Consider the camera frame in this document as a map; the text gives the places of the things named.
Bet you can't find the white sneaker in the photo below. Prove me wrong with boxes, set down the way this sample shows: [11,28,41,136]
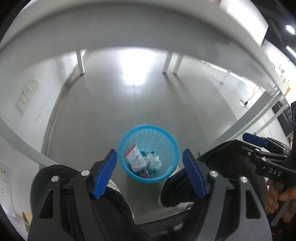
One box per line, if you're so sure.
[158,167,196,208]

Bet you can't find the black office chair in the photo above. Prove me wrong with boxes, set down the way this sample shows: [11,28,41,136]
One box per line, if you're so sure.
[272,101,293,138]

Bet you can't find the person's black trouser legs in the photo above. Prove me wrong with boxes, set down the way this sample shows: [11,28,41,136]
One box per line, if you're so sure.
[30,141,269,241]

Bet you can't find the blue plastic waste basket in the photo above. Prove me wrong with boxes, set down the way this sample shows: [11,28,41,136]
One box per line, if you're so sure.
[118,125,180,183]

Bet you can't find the white red-edged zip bag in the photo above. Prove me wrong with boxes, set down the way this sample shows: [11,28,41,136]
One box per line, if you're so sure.
[125,145,147,173]

